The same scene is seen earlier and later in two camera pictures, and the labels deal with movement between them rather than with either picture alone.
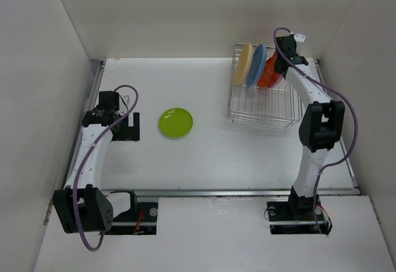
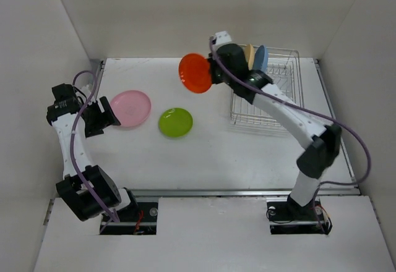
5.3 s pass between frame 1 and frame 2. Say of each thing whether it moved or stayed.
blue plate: stayed
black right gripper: moved
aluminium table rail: stayed
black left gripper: moved
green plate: stayed
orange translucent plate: moved
